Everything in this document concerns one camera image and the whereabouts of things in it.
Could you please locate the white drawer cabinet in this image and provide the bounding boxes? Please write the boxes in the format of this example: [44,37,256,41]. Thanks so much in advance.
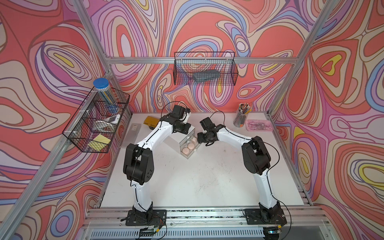
[164,126,195,152]

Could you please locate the clear bottom drawer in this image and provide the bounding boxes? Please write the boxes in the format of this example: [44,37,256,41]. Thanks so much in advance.
[180,136,201,159]

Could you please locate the pink earphone case bottom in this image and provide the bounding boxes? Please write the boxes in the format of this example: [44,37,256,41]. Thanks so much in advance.
[182,148,191,155]

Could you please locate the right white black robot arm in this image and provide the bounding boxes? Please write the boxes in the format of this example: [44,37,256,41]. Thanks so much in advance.
[198,117,281,212]

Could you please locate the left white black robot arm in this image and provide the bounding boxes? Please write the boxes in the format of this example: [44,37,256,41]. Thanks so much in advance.
[123,113,191,213]

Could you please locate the yellow sponge block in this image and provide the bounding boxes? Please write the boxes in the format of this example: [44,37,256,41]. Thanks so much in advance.
[144,116,160,126]

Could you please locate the clear pen holder cup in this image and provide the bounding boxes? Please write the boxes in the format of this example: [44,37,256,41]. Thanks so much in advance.
[233,103,252,128]

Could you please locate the pink transparent pencil case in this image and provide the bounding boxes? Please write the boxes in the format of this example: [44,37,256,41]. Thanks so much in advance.
[245,120,274,132]

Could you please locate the dark grey item in basket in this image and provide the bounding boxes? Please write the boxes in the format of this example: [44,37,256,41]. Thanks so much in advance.
[193,70,221,83]

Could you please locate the white item in basket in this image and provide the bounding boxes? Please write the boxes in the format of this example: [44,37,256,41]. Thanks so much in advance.
[105,114,121,125]

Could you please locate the yellow sticky notes pad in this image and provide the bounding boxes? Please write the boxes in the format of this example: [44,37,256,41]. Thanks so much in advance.
[88,134,111,152]

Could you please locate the blue lid pencil tube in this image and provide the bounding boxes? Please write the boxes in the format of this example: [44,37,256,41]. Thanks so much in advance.
[93,78,119,115]

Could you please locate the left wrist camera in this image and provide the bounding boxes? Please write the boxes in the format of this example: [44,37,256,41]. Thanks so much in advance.
[171,105,191,122]

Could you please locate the black wire basket back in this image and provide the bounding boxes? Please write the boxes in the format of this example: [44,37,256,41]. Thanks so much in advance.
[173,51,239,86]

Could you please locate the black wire basket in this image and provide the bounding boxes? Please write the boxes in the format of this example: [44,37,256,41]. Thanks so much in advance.
[62,88,130,153]
[173,51,239,86]

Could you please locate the black wire basket left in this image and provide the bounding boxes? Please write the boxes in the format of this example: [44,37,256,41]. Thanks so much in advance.
[62,88,130,153]

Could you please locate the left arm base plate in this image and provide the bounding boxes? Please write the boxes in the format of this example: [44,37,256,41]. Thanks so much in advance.
[121,209,167,227]

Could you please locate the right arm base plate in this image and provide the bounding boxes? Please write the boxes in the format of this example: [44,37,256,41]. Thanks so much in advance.
[243,208,287,226]

